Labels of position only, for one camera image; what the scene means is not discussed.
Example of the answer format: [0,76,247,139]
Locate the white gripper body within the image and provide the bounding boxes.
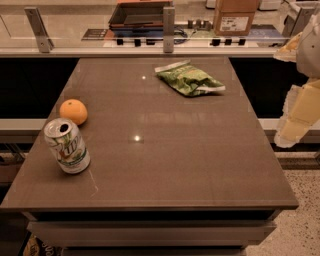
[296,13,320,78]

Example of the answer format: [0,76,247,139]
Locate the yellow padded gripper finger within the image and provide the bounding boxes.
[273,33,302,62]
[274,79,320,148]

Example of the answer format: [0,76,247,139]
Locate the green jalapeno chip bag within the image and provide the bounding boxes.
[155,60,226,97]

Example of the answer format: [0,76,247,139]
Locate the white green 7up can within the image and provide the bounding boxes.
[44,118,90,174]

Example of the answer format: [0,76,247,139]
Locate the snack bag under table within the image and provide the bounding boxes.
[23,235,61,256]

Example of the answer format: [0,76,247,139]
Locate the cardboard box with label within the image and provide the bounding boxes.
[213,0,259,36]

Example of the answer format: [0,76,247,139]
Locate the dark open tray box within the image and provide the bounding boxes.
[109,0,173,28]

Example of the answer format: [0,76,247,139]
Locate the orange fruit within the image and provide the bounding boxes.
[59,99,88,125]

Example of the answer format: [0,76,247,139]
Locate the right metal glass bracket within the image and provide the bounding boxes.
[282,1,318,38]

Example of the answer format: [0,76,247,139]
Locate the metal glass bracket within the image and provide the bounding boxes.
[24,7,54,53]
[163,6,175,53]
[282,1,318,38]

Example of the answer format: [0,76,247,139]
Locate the middle metal glass bracket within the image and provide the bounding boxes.
[163,6,175,53]

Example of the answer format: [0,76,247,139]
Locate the left metal glass bracket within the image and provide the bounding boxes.
[24,7,54,53]

